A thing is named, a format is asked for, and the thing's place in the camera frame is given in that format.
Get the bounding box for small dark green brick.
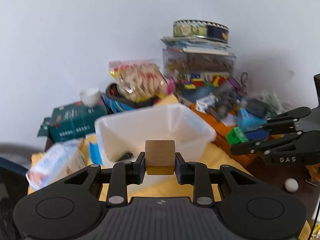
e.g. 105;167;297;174
226;126;249;145

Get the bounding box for small black toy car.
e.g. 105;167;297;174
116;152;134;162

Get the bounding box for wooden cube block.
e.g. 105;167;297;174
145;140;175;176

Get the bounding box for orange cardboard box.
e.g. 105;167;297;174
189;103;255;168

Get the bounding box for light blue card box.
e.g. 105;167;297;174
236;108;266;132

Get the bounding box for black power adapter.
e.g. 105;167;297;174
246;99;268;119

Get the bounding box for yellow table cloth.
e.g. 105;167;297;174
26;93;312;240

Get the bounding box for white plastic storage bin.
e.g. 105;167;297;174
95;104;216;167

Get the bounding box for baby wipes pack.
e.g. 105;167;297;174
25;139;86;191

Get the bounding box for dark green cardboard box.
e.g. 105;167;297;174
37;100;109;142

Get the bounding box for white ceramic bowl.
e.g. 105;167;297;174
79;88;101;107

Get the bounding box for clear box of toys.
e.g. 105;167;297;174
163;48;235;90

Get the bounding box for snack bag with biscuits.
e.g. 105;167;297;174
109;61;168;103

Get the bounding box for stack of books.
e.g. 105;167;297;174
161;37;234;56

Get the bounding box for round decorated tin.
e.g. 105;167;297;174
173;20;229;43

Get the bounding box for tangled grey cables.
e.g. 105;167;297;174
211;87;249;120

